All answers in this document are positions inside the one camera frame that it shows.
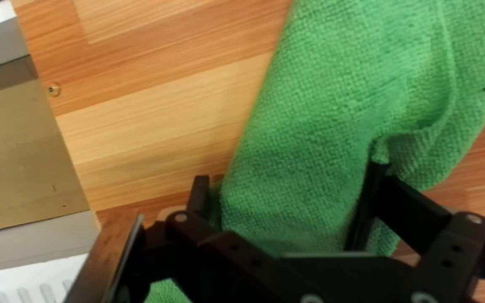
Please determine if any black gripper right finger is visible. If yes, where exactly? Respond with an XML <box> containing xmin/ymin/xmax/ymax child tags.
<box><xmin>343</xmin><ymin>160</ymin><xmax>459</xmax><ymax>259</ymax></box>

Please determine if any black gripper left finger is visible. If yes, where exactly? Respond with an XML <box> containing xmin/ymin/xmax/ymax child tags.
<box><xmin>188</xmin><ymin>173</ymin><xmax>223</xmax><ymax>227</ymax></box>

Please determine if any green microfibre cloth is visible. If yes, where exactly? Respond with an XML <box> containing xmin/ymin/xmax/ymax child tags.
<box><xmin>145</xmin><ymin>0</ymin><xmax>485</xmax><ymax>303</ymax></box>

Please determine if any grey beige counter panel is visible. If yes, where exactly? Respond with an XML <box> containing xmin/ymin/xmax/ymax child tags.
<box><xmin>0</xmin><ymin>0</ymin><xmax>103</xmax><ymax>278</ymax></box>

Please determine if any white ridged plastic part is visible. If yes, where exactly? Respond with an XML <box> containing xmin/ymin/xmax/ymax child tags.
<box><xmin>0</xmin><ymin>252</ymin><xmax>92</xmax><ymax>303</ymax></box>

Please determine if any silver metal mount plate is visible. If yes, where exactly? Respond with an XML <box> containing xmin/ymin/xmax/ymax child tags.
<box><xmin>65</xmin><ymin>214</ymin><xmax>147</xmax><ymax>303</ymax></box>

